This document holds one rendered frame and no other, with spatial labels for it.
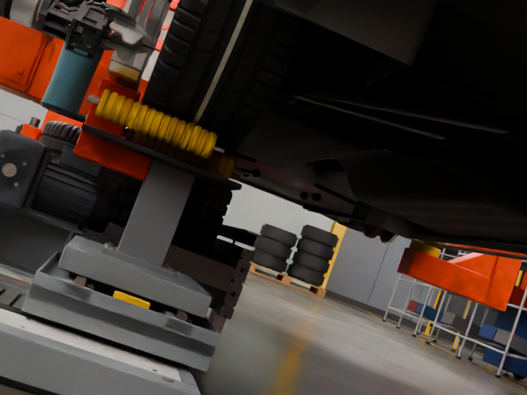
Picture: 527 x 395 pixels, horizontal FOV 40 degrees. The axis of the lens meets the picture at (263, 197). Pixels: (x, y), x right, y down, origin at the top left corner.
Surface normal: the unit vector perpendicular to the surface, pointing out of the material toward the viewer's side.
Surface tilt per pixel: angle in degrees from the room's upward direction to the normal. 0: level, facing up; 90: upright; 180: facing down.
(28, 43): 90
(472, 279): 90
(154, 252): 90
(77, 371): 90
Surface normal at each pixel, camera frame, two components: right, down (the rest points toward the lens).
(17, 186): 0.21, 0.00
